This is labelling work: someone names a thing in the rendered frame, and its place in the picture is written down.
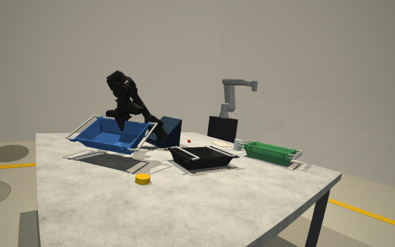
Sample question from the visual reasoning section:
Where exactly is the yellow short cylinder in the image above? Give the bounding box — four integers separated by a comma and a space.
135, 174, 150, 185

